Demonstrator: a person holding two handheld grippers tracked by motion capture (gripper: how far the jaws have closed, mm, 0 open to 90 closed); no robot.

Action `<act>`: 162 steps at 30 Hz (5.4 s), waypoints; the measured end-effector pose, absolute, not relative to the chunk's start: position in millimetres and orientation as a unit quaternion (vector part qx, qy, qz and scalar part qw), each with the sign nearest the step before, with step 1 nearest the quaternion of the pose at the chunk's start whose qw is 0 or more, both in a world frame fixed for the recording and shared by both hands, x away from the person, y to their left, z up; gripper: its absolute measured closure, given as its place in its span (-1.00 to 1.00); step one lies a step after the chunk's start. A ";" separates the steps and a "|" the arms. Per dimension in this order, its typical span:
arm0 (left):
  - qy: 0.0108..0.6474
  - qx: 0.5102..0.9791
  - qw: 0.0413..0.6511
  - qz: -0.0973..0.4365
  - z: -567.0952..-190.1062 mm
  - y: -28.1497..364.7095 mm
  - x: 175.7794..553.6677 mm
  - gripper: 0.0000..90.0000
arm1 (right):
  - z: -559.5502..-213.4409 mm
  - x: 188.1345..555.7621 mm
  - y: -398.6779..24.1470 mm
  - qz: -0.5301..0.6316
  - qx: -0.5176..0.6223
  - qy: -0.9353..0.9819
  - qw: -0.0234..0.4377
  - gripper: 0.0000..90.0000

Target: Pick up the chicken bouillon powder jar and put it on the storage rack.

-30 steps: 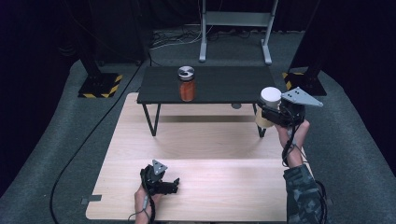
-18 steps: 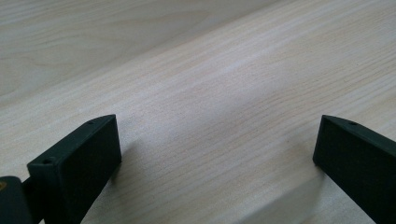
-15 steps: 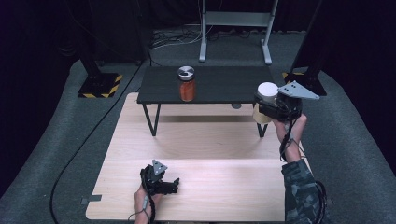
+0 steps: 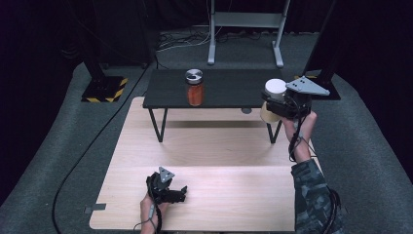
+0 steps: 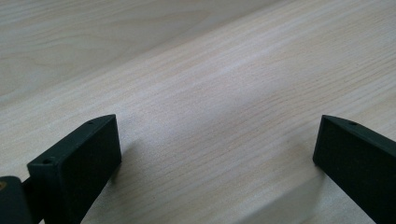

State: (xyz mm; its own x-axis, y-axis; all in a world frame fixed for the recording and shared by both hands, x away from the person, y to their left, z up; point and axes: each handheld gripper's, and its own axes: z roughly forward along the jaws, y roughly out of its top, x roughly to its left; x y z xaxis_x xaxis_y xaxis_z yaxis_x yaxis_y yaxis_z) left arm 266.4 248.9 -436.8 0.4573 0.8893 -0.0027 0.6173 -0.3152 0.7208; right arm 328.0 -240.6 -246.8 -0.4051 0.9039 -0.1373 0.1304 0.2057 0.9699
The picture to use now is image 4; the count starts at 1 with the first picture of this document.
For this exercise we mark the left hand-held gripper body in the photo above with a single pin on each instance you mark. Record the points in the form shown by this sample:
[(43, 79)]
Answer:
[(161, 185)]

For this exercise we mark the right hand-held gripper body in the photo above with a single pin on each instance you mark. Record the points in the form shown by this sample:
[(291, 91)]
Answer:
[(297, 97)]

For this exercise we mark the white-lidded jar of beige powder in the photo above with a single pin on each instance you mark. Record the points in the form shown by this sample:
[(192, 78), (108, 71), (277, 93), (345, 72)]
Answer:
[(272, 97)]

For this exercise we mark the small black shelf table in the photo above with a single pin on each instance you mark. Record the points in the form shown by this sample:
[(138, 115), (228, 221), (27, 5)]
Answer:
[(217, 88)]

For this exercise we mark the silver-lidded jar of orange powder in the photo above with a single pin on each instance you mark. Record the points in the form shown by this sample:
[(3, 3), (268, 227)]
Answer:
[(195, 87)]

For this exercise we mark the person's left hand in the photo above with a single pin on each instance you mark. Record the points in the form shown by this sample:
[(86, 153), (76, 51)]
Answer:
[(148, 212)]

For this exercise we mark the person's right hand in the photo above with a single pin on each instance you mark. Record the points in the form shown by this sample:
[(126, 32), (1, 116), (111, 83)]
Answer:
[(300, 130)]

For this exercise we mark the grey round table grommet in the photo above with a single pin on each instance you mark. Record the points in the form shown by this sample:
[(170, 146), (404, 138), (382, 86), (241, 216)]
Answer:
[(246, 110)]

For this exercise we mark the black stand with striped base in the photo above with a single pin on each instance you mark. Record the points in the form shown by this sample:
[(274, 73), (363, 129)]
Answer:
[(103, 85), (321, 65)]

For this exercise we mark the grey metal stand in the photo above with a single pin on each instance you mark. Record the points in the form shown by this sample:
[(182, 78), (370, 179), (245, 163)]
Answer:
[(246, 32)]

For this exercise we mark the grey tape strip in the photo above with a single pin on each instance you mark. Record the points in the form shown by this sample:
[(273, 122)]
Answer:
[(95, 208)]

